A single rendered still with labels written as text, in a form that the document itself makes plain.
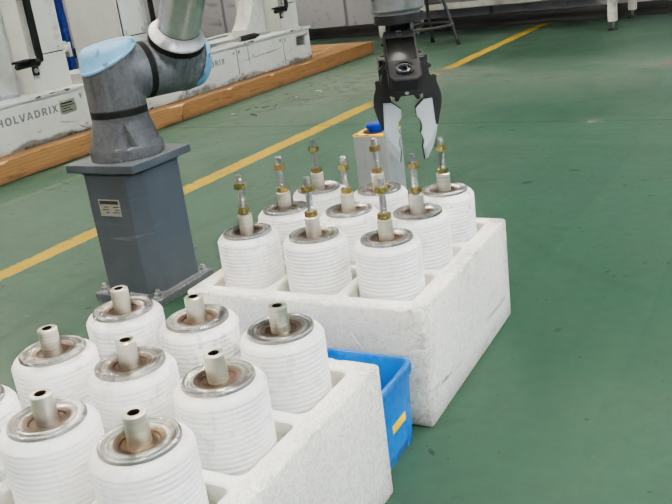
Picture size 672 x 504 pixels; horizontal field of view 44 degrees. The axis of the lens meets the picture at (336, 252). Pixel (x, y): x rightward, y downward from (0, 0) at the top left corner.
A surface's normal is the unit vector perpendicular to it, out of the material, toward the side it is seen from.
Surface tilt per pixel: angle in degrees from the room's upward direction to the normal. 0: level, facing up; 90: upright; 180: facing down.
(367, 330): 90
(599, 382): 0
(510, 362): 0
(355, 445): 90
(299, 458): 90
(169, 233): 90
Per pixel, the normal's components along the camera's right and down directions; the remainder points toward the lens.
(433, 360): 0.88, 0.05
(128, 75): 0.62, 0.18
